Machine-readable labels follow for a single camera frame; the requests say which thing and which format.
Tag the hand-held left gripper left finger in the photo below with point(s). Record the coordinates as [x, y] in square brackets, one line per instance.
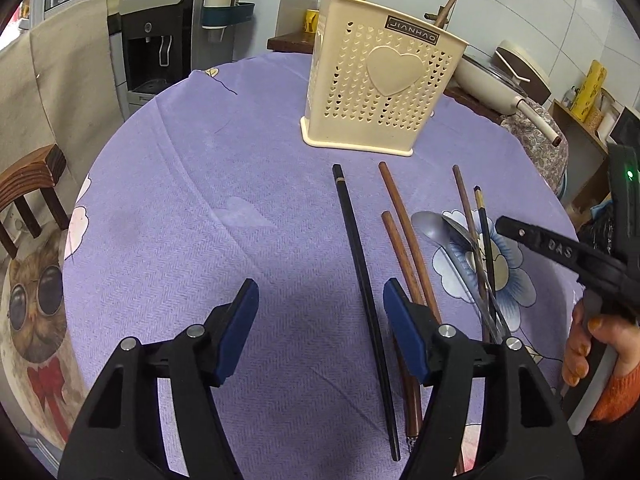
[235, 345]

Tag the thin brown chopstick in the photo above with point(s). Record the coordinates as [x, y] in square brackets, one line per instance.
[462, 200]

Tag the reddish brown wooden chopstick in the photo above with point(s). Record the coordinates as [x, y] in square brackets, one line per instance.
[400, 250]
[400, 210]

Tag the wooden chair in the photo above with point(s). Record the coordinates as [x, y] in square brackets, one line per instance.
[30, 170]

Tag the floral cloth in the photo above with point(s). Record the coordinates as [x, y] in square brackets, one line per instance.
[540, 150]

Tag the black chopstick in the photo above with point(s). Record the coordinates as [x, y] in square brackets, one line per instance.
[360, 265]

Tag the black plastic bag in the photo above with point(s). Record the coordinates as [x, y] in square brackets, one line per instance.
[597, 232]

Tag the cream pan with glass lid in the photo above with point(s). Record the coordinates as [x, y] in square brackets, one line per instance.
[480, 85]

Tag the beige cloth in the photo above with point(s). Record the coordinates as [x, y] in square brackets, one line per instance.
[65, 85]

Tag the person's right forearm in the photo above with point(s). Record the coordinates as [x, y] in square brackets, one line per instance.
[620, 395]

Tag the dark chopstick with gold band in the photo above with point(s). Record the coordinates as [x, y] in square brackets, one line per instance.
[484, 230]

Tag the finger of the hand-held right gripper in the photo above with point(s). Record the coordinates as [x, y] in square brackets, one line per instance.
[550, 249]

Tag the grey water dispenser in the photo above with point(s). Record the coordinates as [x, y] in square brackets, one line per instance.
[150, 10]

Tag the microwave oven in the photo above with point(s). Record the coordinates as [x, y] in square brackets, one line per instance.
[627, 127]

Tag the yellow cup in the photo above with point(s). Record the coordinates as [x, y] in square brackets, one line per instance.
[311, 21]

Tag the teal roll holder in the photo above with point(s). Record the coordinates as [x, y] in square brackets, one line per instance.
[235, 14]

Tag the purple printed tablecloth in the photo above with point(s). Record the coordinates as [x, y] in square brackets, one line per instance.
[200, 210]

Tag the cream and brown rice cooker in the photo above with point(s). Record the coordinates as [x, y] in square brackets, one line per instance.
[530, 75]

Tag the wooden shelf unit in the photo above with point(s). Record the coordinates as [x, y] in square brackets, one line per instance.
[580, 160]

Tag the person's right hand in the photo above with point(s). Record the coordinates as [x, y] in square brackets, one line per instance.
[580, 345]

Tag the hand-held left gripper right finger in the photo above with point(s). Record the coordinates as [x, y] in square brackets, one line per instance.
[405, 325]

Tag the yellow patterned roll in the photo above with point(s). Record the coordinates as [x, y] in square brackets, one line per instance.
[589, 90]

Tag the bamboo faucet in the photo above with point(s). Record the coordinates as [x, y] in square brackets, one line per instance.
[442, 16]

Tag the cream perforated utensil holder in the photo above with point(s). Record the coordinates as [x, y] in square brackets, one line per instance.
[350, 85]

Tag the white roll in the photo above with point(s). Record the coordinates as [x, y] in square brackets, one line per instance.
[609, 120]

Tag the small clear bottle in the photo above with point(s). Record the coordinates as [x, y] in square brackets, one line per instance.
[568, 97]

